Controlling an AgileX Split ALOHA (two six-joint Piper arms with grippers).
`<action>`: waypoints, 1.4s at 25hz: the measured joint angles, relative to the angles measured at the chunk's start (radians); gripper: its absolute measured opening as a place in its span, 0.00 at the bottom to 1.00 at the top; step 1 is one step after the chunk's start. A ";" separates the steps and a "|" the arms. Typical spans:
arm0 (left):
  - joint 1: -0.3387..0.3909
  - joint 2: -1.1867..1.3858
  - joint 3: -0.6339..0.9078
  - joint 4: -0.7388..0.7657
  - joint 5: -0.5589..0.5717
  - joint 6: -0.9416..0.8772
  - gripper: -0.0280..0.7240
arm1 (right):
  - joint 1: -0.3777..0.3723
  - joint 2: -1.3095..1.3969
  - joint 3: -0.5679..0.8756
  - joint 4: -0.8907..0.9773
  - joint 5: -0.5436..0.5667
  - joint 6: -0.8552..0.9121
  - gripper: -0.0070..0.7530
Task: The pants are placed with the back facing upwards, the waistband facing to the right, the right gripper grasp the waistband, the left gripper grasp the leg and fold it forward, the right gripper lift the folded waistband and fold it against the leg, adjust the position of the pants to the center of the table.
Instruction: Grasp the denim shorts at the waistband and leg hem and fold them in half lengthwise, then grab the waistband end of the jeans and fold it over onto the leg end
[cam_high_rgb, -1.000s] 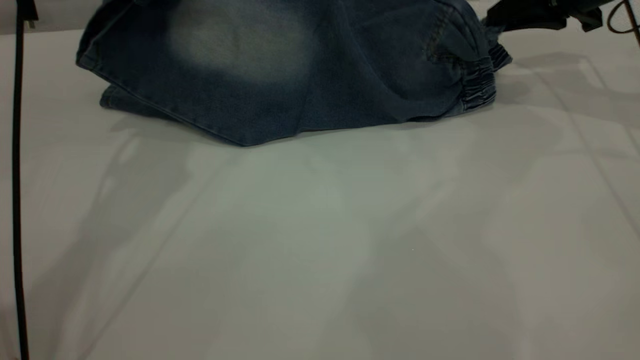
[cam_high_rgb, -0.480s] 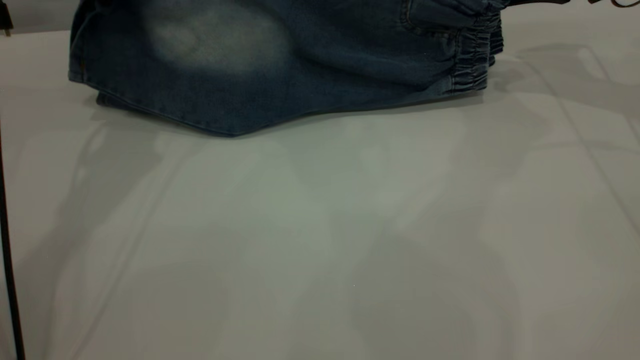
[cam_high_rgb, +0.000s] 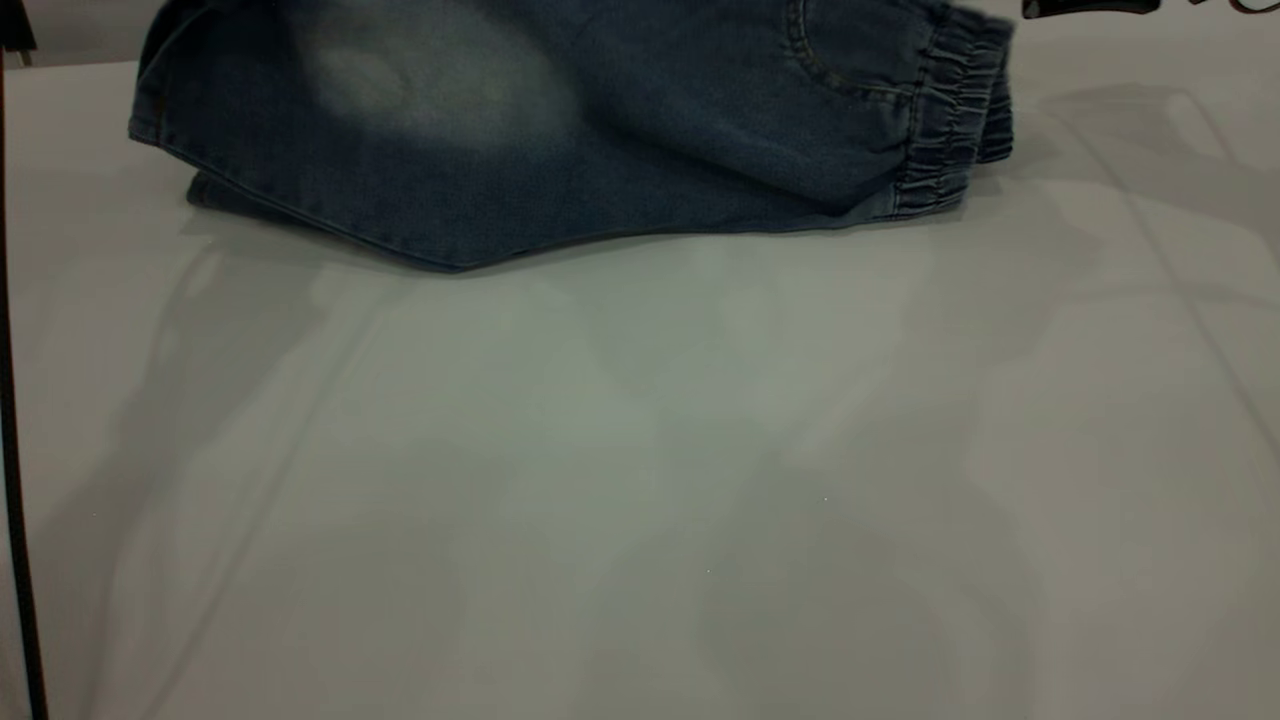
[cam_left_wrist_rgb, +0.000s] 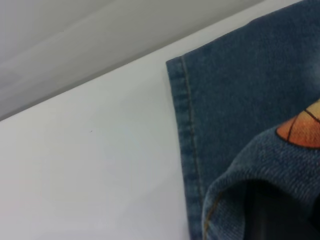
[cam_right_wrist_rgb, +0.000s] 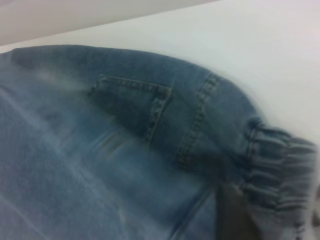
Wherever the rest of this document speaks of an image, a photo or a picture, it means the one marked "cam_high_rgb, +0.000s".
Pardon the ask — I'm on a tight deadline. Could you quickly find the blue denim shorts basketball print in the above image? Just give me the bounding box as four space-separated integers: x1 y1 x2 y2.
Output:
128 0 1016 273

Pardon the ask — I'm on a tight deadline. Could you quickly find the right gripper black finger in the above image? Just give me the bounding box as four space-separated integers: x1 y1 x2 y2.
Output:
1022 0 1161 19

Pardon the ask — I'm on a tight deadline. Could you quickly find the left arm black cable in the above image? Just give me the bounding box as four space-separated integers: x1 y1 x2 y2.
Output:
0 50 49 720

